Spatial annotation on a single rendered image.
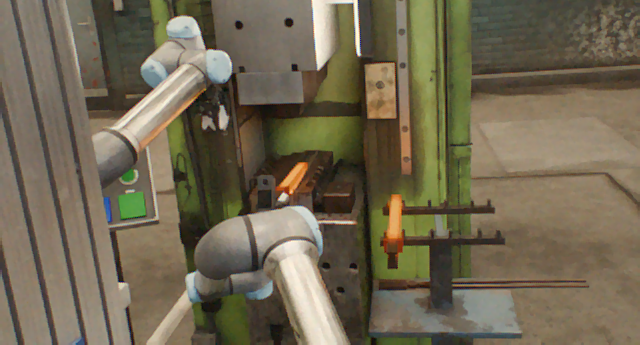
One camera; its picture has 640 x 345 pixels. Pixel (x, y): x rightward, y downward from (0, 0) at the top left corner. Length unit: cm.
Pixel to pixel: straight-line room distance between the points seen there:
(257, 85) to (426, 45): 52
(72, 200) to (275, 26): 124
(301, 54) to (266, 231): 76
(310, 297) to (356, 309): 93
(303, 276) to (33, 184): 63
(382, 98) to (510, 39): 603
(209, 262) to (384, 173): 94
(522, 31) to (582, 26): 64
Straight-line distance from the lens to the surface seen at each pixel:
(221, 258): 137
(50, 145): 82
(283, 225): 137
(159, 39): 227
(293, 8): 198
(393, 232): 177
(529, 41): 814
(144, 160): 215
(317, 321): 123
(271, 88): 203
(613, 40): 837
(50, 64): 83
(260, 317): 226
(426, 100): 213
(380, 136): 216
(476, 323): 191
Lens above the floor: 170
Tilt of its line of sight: 18 degrees down
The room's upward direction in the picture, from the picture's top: 4 degrees counter-clockwise
